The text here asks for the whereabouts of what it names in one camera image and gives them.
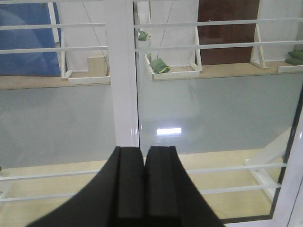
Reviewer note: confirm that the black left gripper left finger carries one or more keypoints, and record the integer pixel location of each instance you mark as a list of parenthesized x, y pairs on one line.
[(113, 198)]

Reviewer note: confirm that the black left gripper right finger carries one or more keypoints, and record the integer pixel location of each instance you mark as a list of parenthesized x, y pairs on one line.
[(171, 198)]

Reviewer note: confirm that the white sliding glass door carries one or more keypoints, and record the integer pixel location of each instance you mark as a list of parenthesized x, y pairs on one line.
[(233, 127)]

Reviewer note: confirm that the white wooden support stand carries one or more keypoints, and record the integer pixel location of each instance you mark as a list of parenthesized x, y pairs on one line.
[(185, 63)]

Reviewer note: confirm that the small light wooden box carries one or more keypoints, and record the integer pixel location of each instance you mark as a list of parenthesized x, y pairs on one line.
[(97, 65)]

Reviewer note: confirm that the blue board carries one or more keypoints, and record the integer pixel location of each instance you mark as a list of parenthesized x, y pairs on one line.
[(29, 64)]

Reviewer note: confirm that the upper green sandbag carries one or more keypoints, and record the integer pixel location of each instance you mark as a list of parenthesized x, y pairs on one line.
[(143, 36)]

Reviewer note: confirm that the right green sandbag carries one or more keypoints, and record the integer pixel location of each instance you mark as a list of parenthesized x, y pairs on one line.
[(295, 58)]

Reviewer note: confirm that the brown wooden panel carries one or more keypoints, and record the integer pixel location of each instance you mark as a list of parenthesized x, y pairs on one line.
[(226, 10)]

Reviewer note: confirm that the green sandbag on frame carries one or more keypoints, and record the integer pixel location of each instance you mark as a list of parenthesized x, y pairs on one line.
[(159, 66)]

